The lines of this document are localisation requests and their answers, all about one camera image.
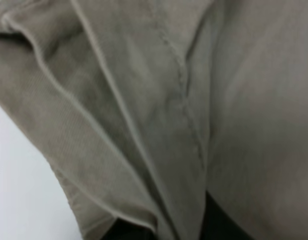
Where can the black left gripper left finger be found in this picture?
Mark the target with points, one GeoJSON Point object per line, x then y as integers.
{"type": "Point", "coordinates": [123, 230]}

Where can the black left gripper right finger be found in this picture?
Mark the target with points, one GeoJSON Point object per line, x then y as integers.
{"type": "Point", "coordinates": [219, 220]}

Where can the khaki jeans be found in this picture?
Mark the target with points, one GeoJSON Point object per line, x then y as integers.
{"type": "Point", "coordinates": [143, 108]}

